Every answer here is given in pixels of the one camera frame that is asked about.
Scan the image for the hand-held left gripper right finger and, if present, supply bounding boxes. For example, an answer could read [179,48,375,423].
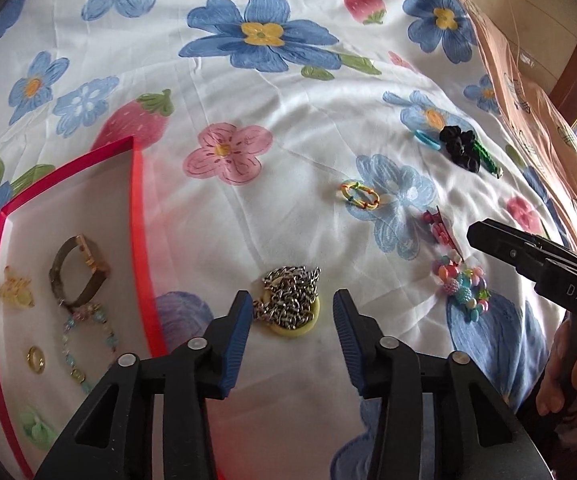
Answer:
[333,289,544,480]

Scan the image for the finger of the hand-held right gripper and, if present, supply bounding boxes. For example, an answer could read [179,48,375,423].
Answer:
[467,219,549,277]

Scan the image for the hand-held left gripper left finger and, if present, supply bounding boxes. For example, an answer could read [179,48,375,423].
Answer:
[33,290,254,480]

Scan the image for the yellow plastic ring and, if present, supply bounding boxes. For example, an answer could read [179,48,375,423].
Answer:
[258,297,325,341]

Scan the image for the silver chain necklace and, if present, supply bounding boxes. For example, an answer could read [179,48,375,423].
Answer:
[253,264,322,328]

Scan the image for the pastel beaded bracelet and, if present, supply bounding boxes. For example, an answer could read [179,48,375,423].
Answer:
[58,302,119,393]

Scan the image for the bronze metal bracelet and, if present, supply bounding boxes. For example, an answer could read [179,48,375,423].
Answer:
[48,234,112,308]

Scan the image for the gold finger ring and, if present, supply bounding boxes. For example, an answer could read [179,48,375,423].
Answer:
[25,345,48,375]

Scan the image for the green flower hair clip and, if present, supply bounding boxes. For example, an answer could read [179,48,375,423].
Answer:
[20,406,62,451]

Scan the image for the yellow hair claw clip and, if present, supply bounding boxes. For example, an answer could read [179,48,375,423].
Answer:
[0,266,35,309]

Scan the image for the red shallow box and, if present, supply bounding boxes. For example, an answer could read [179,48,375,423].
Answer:
[0,135,229,480]

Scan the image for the person's right hand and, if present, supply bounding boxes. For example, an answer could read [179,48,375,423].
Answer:
[535,319,577,443]

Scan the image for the pink hair clips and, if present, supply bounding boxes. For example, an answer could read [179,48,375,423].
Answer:
[423,207,462,251]

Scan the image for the black scrunchie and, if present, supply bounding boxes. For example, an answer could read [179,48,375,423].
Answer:
[439,125,480,171]

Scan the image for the floral bed sheet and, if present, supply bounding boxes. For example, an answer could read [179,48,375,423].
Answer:
[0,0,569,480]

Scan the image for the colourful bead cluster bracelet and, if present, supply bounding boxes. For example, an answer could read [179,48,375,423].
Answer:
[431,255,492,322]

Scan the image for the blue hair tie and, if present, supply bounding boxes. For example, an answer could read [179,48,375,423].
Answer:
[413,129,443,151]

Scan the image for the multicolour rubber hair tie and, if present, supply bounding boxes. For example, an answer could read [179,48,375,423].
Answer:
[339,180,382,209]

